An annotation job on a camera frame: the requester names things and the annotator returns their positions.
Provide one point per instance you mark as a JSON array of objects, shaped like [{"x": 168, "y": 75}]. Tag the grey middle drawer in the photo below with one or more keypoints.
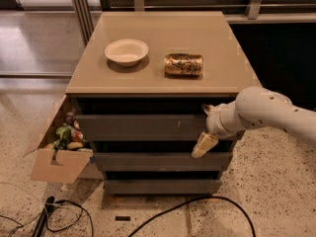
[{"x": 161, "y": 162}]

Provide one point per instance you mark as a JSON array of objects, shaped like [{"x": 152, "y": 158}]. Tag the snack items in box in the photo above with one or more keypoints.
[{"x": 69, "y": 135}]

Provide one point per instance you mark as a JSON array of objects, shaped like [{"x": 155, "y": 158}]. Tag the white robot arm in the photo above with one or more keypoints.
[{"x": 256, "y": 107}]

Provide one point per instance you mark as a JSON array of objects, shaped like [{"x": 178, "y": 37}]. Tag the grey top drawer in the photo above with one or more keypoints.
[{"x": 142, "y": 127}]

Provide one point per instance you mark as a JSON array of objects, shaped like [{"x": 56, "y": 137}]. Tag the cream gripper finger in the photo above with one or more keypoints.
[
  {"x": 205, "y": 142},
  {"x": 208, "y": 109}
]

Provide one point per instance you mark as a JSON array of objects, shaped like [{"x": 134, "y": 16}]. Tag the grey bottom drawer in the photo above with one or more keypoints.
[{"x": 161, "y": 187}]

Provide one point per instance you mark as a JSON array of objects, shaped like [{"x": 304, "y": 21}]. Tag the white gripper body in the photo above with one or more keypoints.
[{"x": 214, "y": 122}]

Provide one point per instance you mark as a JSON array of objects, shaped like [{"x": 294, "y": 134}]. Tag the grey drawer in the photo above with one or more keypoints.
[
  {"x": 161, "y": 187},
  {"x": 161, "y": 162},
  {"x": 142, "y": 127}
]

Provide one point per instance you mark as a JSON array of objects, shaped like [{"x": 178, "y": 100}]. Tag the metal railing frame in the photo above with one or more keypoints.
[{"x": 235, "y": 11}]

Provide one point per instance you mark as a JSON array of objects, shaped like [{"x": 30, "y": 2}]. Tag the cardboard box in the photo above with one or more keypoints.
[{"x": 55, "y": 166}]

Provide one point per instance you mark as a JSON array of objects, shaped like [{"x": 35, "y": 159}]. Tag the white bowl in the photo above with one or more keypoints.
[{"x": 126, "y": 52}]

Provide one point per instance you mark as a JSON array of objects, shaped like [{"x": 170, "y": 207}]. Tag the gold soda can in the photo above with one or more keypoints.
[{"x": 183, "y": 64}]

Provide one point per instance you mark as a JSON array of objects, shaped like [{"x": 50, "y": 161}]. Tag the black tape strip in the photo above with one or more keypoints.
[{"x": 122, "y": 218}]

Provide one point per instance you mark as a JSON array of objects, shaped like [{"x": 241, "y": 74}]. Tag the grey drawer cabinet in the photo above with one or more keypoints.
[{"x": 102, "y": 87}]

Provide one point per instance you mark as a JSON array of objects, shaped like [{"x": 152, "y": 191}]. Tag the black rod on floor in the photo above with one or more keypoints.
[{"x": 46, "y": 211}]

